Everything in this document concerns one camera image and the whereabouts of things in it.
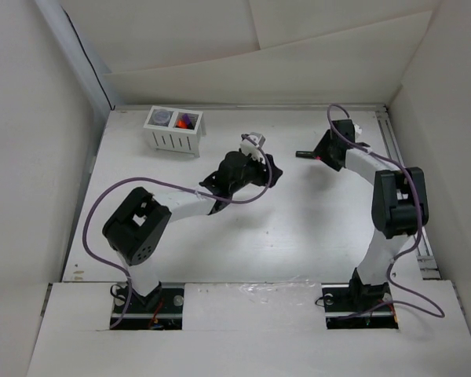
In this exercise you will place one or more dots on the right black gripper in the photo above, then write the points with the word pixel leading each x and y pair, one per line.
pixel 322 151

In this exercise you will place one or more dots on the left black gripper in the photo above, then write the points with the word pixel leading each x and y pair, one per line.
pixel 261 169

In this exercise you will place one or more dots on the pink highlighter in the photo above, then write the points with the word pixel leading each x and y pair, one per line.
pixel 307 155

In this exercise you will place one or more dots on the purple highlighter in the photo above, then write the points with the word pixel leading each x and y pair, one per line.
pixel 188 121

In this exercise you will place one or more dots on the orange highlighter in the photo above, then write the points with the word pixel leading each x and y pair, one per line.
pixel 181 124

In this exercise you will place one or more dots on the clear jar of paper clips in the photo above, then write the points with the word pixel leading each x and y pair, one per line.
pixel 160 117

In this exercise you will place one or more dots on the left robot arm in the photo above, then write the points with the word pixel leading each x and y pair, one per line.
pixel 136 227

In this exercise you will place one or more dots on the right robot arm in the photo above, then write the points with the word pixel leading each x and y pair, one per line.
pixel 399 211

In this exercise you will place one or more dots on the white two-compartment organizer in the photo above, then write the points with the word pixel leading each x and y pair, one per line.
pixel 173 139

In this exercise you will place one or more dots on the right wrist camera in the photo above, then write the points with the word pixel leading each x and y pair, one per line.
pixel 358 130

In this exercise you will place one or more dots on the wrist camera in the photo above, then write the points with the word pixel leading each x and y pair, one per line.
pixel 252 144
pixel 358 130

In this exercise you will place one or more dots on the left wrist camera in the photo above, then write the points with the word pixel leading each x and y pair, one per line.
pixel 252 144

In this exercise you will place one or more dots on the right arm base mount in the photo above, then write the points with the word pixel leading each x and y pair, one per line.
pixel 348 308

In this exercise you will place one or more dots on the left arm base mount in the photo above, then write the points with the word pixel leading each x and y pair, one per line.
pixel 161 311

